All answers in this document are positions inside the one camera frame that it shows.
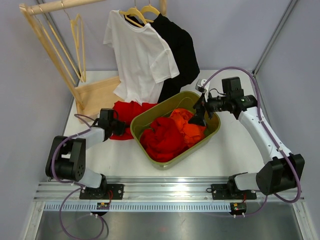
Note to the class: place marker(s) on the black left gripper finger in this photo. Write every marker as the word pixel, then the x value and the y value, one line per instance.
pixel 120 124
pixel 119 130

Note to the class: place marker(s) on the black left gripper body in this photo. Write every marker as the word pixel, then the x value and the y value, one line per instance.
pixel 112 124

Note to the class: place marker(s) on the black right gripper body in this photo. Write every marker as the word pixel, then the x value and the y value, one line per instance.
pixel 214 105

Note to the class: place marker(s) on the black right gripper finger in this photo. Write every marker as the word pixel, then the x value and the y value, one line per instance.
pixel 198 119
pixel 199 106

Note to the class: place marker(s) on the red t shirt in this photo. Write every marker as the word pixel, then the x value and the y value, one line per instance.
pixel 126 112
pixel 162 141

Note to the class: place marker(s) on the orange t shirt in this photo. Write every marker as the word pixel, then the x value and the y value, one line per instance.
pixel 192 133

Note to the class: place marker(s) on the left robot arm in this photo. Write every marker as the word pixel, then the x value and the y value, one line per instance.
pixel 66 161

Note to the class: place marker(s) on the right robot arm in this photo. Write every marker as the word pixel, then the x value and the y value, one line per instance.
pixel 282 169

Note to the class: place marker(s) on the black t shirt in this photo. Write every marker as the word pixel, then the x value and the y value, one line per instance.
pixel 181 45

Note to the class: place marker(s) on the white t shirt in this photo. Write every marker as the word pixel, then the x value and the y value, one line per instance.
pixel 144 59

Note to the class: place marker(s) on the yellow hanger of black shirt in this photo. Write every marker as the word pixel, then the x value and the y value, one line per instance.
pixel 150 9

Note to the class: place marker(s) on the yellow hanger of white shirt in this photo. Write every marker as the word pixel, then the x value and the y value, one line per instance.
pixel 135 12

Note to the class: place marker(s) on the olive green plastic basket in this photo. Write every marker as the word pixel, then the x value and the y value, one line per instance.
pixel 184 100

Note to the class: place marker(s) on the wooden clothes rack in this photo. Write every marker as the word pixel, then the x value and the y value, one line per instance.
pixel 89 97

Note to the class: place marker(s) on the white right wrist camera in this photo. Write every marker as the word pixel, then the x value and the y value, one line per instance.
pixel 203 88

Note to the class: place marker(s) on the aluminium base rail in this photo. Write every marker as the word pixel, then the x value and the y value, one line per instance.
pixel 141 189

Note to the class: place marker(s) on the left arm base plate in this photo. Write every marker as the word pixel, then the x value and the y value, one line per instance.
pixel 113 191

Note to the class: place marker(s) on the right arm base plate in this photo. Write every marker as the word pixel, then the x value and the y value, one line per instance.
pixel 221 191

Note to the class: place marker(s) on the white slotted cable duct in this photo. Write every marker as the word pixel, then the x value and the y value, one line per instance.
pixel 211 207

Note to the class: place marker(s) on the aluminium frame post left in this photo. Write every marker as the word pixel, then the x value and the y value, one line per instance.
pixel 47 17

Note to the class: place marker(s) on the aluminium frame post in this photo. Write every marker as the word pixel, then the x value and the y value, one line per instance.
pixel 275 34
pixel 47 17

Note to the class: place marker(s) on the aluminium frame post right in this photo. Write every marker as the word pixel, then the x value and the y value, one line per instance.
pixel 275 34

